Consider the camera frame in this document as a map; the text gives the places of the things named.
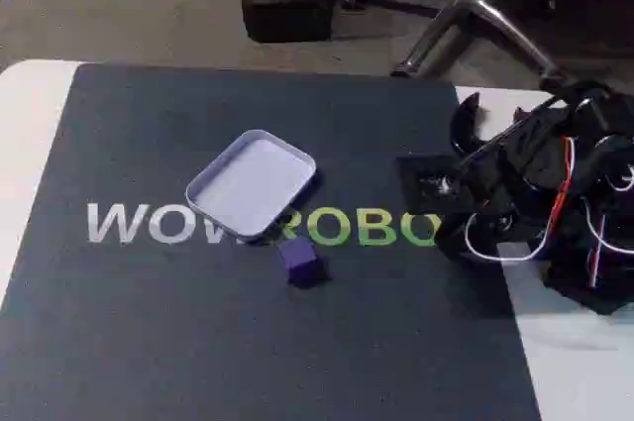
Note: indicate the black square camera module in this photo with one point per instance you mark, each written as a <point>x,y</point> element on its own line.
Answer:
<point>431,183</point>

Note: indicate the purple cube block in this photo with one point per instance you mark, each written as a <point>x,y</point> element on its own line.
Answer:
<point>299,262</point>

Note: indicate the chrome office chair base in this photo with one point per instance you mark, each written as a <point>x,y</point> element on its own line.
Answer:
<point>475,5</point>

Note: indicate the pale lavender rectangular tray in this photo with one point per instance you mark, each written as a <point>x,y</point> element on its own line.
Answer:
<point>252,183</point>

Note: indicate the black WOWROBO printed mat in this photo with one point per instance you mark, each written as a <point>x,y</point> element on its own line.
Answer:
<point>198,332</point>

